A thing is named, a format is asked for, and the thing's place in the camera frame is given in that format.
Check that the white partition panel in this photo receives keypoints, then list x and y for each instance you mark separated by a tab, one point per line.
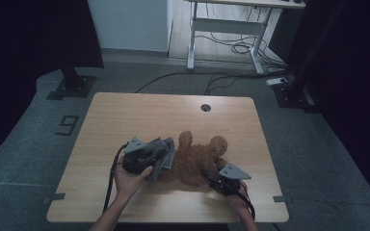
128	22

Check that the person's right hand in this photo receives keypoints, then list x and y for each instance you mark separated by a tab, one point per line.
237	200

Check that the brown plush teddy bear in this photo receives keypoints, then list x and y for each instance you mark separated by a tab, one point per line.
196	160

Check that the person's left hand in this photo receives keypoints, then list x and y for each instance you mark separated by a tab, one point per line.
126	183

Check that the white desk frame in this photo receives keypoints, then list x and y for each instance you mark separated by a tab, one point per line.
228	25

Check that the white power strip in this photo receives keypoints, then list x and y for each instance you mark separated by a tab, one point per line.
277	81

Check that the grey tape strip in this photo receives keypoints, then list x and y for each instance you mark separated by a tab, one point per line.
281	199
56	197

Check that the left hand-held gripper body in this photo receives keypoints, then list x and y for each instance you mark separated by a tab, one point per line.
136	159

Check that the black stand base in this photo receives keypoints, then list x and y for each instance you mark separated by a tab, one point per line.
74	85
294	96

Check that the black curtain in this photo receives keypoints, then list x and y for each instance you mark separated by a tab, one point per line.
356	80
19	48

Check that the black table grommet hole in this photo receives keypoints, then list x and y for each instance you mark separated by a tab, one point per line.
205	107

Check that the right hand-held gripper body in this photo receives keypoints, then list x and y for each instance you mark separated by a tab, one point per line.
229	179

